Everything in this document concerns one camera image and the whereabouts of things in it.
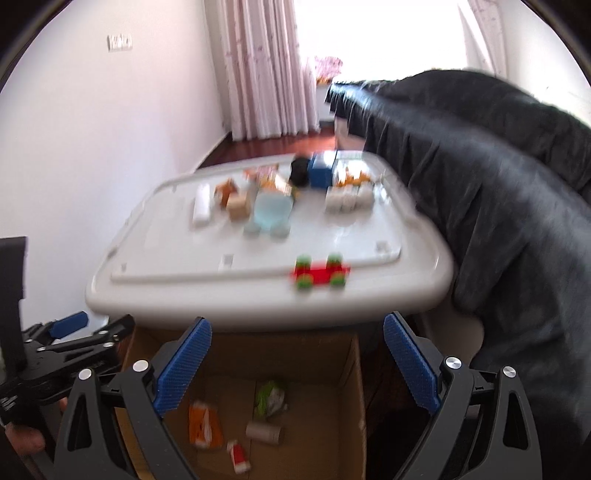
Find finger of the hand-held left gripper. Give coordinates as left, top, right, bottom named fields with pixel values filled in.
left=23, top=311, right=89, bottom=345
left=48, top=314, right=136, bottom=355

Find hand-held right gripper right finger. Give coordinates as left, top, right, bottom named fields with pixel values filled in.
left=382, top=311, right=543, bottom=480

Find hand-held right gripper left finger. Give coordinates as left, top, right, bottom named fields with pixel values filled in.
left=53, top=316, right=213, bottom=480

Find brown cardboard box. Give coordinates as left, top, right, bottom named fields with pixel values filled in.
left=113, top=323, right=368, bottom=480

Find red toy car green wheels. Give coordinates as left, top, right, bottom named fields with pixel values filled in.
left=288, top=253, right=352, bottom=292

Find white rectangular block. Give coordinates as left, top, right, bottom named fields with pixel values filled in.
left=191, top=183, right=213, bottom=227

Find small wooden block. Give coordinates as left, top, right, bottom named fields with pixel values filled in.
left=226, top=191, right=254, bottom=222

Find light blue cup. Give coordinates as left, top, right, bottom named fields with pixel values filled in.
left=244, top=187, right=296, bottom=238

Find orange white snack packet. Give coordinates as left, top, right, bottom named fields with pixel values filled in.
left=335, top=168, right=372, bottom=188

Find blue box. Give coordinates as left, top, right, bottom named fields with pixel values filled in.
left=308, top=151, right=340, bottom=189

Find black cloth item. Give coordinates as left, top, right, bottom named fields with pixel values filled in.
left=288, top=156, right=315, bottom=188

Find person's left hand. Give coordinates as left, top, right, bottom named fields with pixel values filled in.
left=4, top=398, right=70, bottom=457

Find orange flat packet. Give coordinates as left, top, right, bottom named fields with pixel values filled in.
left=188, top=401, right=223, bottom=449

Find green snack packet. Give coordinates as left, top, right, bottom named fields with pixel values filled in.
left=255, top=381, right=288, bottom=418

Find white paper roll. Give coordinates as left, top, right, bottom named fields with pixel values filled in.
left=246, top=421, right=283, bottom=445

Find red white tube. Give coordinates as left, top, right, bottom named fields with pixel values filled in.
left=226, top=440, right=251, bottom=472

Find white plastic storage box lid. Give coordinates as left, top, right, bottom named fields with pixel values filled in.
left=85, top=150, right=455, bottom=330

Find pink patterned curtain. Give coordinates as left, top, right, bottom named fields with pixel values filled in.
left=205, top=0, right=319, bottom=141
left=457, top=0, right=502, bottom=77

